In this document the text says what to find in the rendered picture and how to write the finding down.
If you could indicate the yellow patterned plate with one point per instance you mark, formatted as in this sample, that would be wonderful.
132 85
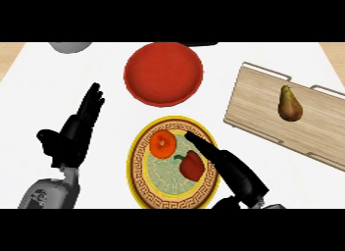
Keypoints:
166 183

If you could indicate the red bell pepper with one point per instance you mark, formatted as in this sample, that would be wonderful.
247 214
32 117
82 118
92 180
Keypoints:
193 166

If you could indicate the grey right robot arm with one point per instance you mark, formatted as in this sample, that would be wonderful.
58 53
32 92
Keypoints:
271 206

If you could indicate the grey round object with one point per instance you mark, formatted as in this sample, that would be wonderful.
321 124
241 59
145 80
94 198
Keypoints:
70 46

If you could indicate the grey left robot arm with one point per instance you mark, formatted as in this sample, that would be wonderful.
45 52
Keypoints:
49 192

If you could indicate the orange persimmon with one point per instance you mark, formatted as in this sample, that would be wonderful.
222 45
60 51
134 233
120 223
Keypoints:
162 143

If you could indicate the brown pear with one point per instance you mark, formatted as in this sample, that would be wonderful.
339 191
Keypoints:
289 106

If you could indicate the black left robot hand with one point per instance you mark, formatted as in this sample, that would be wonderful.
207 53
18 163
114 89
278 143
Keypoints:
73 137

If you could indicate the red bowl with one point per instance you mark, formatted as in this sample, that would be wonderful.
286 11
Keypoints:
163 73

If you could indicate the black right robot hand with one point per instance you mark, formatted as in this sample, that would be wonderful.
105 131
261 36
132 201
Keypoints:
231 166

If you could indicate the wooden cutting board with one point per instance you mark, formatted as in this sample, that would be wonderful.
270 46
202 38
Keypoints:
296 121

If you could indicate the dark object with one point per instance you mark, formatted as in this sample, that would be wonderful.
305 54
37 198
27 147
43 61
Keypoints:
199 43

